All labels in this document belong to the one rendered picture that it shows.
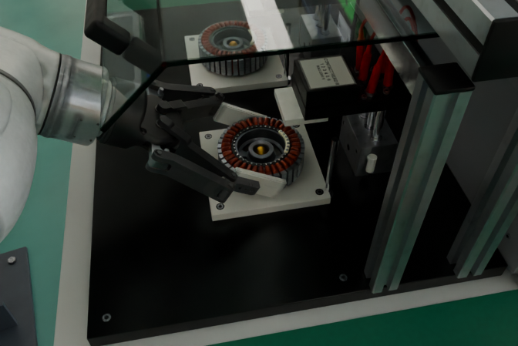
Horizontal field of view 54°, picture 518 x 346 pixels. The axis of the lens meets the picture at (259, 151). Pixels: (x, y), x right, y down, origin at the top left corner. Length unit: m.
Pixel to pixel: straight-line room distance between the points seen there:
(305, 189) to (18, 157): 0.36
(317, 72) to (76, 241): 0.36
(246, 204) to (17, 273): 1.07
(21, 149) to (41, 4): 2.39
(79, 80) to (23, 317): 1.06
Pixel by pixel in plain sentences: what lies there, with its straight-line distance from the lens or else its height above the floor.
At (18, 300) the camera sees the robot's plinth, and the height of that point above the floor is 0.02.
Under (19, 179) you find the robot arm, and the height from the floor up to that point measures 1.00.
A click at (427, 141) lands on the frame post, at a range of 0.42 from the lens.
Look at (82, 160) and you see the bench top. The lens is 0.77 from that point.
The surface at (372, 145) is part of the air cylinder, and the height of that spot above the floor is 0.82.
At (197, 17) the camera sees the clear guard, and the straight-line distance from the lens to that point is 0.42.
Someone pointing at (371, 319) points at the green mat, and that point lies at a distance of 0.60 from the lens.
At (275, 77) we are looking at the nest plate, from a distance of 0.82.
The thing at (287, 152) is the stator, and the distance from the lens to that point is 0.65.
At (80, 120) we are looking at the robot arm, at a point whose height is 0.93.
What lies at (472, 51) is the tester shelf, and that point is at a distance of 0.37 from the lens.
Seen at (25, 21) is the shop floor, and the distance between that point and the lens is 2.68.
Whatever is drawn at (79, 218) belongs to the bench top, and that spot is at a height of 0.75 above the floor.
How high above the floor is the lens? 1.28
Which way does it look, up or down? 46 degrees down
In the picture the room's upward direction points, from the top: straight up
